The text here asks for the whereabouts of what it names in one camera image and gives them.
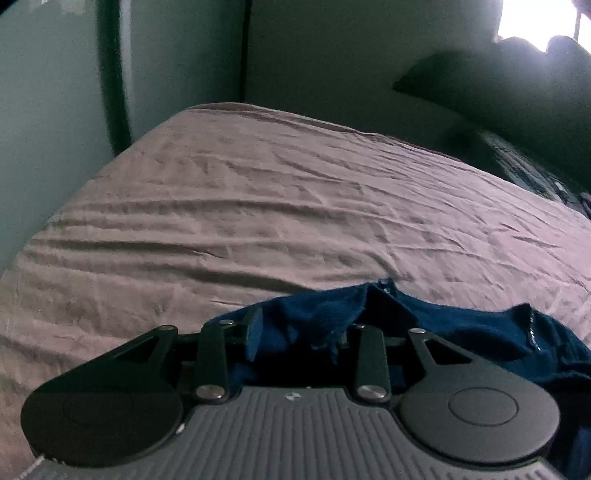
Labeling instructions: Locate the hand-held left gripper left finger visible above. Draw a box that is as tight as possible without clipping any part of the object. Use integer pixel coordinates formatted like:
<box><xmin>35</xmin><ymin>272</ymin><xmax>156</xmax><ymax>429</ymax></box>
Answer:
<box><xmin>110</xmin><ymin>305</ymin><xmax>265</xmax><ymax>403</ymax></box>

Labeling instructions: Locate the grey patterned pillow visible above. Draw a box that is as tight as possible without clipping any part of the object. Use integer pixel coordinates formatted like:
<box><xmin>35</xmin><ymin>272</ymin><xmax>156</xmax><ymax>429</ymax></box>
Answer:
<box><xmin>473</xmin><ymin>129</ymin><xmax>591</xmax><ymax>215</ymax></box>

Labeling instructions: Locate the bright window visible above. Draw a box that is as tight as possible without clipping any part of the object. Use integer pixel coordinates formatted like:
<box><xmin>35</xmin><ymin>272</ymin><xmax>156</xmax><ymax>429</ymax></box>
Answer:
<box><xmin>495</xmin><ymin>0</ymin><xmax>591</xmax><ymax>52</ymax></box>

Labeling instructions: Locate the blue beaded sweater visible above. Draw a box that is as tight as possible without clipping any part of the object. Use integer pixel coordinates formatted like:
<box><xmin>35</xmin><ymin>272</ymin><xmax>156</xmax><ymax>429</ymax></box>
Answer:
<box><xmin>216</xmin><ymin>278</ymin><xmax>591</xmax><ymax>480</ymax></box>

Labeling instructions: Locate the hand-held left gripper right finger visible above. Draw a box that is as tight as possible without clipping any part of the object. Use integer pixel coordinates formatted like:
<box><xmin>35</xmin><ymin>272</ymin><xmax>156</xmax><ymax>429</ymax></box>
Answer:
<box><xmin>344</xmin><ymin>323</ymin><xmax>469</xmax><ymax>404</ymax></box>

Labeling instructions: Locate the dark green curved pole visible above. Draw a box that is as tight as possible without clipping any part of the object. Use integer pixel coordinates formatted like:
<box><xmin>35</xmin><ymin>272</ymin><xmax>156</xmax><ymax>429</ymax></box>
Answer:
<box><xmin>95</xmin><ymin>0</ymin><xmax>136</xmax><ymax>158</ymax></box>

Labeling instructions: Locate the dark pillow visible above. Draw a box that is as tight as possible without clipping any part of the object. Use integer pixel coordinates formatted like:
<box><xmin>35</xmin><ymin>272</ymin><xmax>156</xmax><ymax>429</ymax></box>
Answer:
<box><xmin>392</xmin><ymin>34</ymin><xmax>591</xmax><ymax>190</ymax></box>

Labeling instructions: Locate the bed with pink sheet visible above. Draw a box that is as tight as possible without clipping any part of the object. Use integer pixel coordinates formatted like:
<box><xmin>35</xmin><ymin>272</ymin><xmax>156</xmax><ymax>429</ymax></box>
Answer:
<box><xmin>0</xmin><ymin>102</ymin><xmax>591</xmax><ymax>480</ymax></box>

